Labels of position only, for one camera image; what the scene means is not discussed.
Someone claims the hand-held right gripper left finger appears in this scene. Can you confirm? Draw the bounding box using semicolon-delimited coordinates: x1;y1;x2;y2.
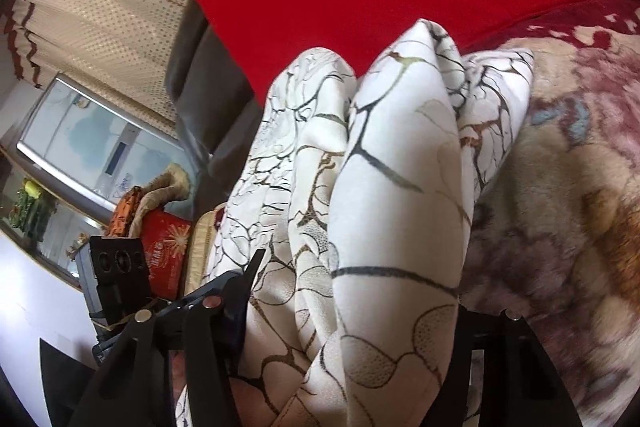
65;249;265;427

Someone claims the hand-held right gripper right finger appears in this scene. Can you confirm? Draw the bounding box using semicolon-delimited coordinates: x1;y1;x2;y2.
425;302;584;427

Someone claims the white crackle-print garment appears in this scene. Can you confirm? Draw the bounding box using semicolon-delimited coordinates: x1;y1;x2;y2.
175;19;537;427

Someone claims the red gold-print box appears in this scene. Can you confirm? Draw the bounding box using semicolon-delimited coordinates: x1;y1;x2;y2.
134;208;194;302

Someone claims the orange patterned cloth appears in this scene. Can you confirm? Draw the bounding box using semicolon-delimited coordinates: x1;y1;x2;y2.
106;186;152;239

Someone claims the beige fluffy cloth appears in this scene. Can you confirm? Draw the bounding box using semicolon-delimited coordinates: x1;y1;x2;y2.
126;163;190;239

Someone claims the windowsill plant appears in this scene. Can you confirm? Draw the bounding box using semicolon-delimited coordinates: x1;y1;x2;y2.
12;178;55;242

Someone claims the white refrigerator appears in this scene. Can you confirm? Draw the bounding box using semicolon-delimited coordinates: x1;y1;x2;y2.
16;73;197;214

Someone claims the floral plush blanket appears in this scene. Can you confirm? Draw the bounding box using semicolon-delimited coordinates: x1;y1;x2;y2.
186;0;640;424

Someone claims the dark grey headboard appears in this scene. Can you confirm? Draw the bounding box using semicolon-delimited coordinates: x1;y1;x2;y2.
164;0;267;208

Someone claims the beige dotted curtain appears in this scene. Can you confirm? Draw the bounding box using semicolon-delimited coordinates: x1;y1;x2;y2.
0;0;212;144

